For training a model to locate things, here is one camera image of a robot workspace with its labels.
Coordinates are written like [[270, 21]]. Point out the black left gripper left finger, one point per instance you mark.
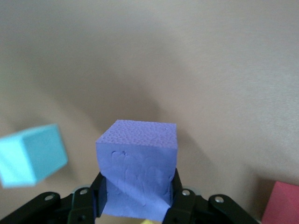
[[86, 205]]

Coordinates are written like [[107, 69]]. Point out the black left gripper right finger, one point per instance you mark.
[[184, 205]]

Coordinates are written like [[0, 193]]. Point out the purple foam cube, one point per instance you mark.
[[140, 163]]

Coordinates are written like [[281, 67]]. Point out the red foam cube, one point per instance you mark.
[[282, 205]]

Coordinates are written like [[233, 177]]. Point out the blue foam cube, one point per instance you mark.
[[35, 154]]

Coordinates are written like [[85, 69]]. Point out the brown paper table cover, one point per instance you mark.
[[163, 58]]

